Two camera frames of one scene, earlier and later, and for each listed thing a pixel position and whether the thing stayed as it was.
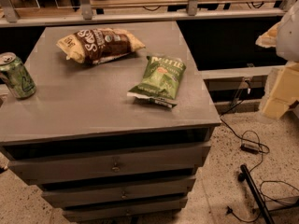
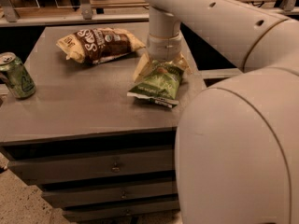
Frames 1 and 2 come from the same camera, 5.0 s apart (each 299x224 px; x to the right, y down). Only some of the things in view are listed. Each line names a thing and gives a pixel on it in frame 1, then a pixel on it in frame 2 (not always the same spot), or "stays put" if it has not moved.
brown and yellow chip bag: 92,45 stays put
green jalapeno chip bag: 161,81 stays put
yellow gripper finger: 268,39 → 161,49
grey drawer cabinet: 97,153 stays put
